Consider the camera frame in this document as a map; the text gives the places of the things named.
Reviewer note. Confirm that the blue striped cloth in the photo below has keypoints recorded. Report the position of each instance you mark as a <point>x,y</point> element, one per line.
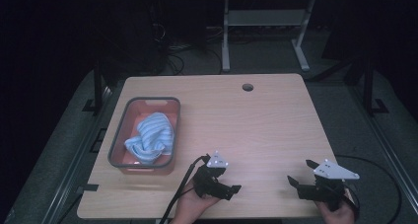
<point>154,138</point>

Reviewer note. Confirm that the black metal stand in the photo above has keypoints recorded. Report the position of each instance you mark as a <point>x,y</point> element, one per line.
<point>368,82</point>
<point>97,86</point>

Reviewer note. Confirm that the black table edge bracket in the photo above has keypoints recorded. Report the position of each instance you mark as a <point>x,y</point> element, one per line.
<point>88,187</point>

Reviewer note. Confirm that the white metal desk frame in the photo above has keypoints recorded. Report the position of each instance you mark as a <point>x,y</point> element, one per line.
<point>263,17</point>

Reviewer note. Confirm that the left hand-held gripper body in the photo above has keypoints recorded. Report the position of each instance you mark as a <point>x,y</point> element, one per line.
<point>207,184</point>

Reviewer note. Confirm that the person's right hand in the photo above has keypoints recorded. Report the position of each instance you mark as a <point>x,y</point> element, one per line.
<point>341,216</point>

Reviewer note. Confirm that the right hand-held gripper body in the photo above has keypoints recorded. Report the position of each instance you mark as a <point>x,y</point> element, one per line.
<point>328,191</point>

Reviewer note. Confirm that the grey metal rail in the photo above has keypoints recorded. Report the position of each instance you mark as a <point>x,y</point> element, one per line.
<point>75,158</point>
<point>391,158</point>

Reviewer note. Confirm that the pink basket with grey rim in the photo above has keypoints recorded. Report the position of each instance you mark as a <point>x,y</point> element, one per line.
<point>139,110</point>

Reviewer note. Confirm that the person's left hand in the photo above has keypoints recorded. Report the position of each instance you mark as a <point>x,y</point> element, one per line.
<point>189,206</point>

